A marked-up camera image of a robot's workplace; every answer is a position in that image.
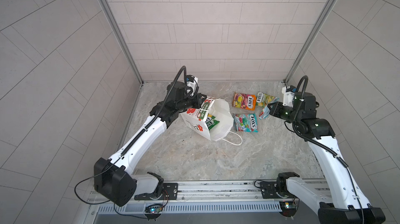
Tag white slotted cable duct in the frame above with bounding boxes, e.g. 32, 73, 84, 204
97, 201, 282, 215

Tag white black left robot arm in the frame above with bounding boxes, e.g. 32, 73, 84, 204
94, 76, 207, 206

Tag aluminium corner profile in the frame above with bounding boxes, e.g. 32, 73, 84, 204
98, 0, 144, 85
283, 0, 337, 83

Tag green yellow snack packet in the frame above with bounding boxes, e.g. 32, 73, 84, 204
256, 92, 279, 107

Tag aluminium corner profile left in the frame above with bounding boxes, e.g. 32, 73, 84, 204
98, 0, 144, 85

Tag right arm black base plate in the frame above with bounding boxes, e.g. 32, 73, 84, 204
253, 172, 300, 199

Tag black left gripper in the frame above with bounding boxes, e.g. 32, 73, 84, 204
173, 92, 206, 113

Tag green circuit board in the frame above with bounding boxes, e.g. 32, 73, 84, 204
279, 201, 298, 218
145, 204, 163, 214

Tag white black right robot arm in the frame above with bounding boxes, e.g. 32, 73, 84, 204
267, 92, 386, 224

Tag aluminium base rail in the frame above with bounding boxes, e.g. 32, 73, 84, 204
87, 178, 349, 204

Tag teal pink snack packet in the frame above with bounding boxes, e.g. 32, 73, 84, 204
258, 105, 270, 119

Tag aluminium corner profile right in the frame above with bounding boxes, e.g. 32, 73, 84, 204
283, 0, 337, 83

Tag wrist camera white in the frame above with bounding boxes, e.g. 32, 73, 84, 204
282, 86, 296, 107
186, 75, 199, 91

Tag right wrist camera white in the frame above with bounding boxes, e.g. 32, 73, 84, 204
282, 86, 296, 107

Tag orange pink snack packet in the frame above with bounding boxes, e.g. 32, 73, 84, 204
232, 93, 256, 111

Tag green red snack packet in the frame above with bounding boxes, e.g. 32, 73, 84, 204
233, 114, 258, 132

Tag white paper bag red flowers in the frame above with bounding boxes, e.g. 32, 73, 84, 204
180, 98, 243, 146

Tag right green circuit board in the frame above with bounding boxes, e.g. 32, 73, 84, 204
279, 201, 298, 218

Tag left green circuit board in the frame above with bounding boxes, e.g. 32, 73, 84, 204
145, 204, 163, 214

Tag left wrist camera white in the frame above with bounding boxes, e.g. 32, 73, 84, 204
186, 75, 199, 91

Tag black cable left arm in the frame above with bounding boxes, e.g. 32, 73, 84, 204
73, 161, 110, 205

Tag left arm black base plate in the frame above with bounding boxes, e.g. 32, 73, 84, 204
132, 172, 178, 201

